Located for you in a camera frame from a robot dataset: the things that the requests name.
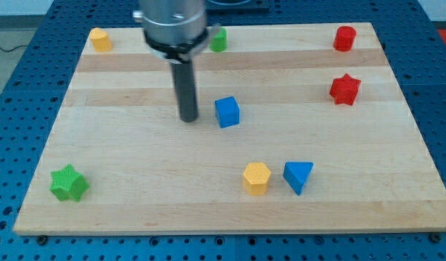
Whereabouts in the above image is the yellow heart block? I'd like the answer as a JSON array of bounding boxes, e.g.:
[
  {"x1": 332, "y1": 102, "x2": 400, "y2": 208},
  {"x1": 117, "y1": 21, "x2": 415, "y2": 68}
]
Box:
[{"x1": 89, "y1": 28, "x2": 112, "y2": 52}]

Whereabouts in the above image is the black cable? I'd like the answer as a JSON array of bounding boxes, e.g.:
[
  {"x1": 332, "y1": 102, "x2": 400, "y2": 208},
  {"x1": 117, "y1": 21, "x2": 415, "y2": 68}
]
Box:
[{"x1": 0, "y1": 35, "x2": 30, "y2": 53}]

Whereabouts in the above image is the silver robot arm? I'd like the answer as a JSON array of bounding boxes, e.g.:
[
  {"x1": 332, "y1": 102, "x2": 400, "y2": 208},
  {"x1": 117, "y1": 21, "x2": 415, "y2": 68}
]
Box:
[{"x1": 132, "y1": 0, "x2": 220, "y2": 123}]

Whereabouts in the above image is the blue triangle block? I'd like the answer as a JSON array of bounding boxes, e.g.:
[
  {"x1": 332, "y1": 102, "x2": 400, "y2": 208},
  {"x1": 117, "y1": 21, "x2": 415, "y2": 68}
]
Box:
[{"x1": 283, "y1": 162, "x2": 314, "y2": 196}]

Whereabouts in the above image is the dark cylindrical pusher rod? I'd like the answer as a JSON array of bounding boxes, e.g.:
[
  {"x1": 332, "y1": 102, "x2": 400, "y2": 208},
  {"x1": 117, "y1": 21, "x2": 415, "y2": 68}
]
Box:
[{"x1": 170, "y1": 61, "x2": 199, "y2": 123}]

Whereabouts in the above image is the green cylinder block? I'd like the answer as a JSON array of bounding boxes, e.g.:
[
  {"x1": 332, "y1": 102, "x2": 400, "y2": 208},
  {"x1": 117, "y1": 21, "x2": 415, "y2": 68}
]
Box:
[{"x1": 209, "y1": 28, "x2": 227, "y2": 52}]

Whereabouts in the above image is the green star block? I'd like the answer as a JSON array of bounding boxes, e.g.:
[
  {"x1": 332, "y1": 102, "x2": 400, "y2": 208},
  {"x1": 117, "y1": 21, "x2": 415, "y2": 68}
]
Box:
[{"x1": 49, "y1": 164, "x2": 90, "y2": 202}]

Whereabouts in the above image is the wooden board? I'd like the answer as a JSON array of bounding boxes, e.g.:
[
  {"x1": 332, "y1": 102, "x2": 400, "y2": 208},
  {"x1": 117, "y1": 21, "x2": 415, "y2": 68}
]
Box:
[{"x1": 13, "y1": 22, "x2": 446, "y2": 236}]

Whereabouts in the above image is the blue cube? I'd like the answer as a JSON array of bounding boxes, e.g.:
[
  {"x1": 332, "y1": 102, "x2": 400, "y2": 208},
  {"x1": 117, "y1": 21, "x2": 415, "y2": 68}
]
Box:
[{"x1": 215, "y1": 96, "x2": 240, "y2": 128}]

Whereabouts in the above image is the red star block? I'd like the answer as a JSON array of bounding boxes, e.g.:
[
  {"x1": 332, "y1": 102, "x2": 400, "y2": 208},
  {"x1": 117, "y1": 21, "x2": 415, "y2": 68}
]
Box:
[{"x1": 329, "y1": 73, "x2": 361, "y2": 106}]

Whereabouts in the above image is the red cylinder block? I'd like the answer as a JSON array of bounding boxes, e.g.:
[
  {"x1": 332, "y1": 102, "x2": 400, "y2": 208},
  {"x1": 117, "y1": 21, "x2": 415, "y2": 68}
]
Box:
[{"x1": 333, "y1": 25, "x2": 357, "y2": 52}]

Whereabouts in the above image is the yellow hexagon block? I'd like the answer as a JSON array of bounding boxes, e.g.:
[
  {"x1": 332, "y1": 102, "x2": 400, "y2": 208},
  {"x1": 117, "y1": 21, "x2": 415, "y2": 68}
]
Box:
[{"x1": 242, "y1": 162, "x2": 271, "y2": 196}]

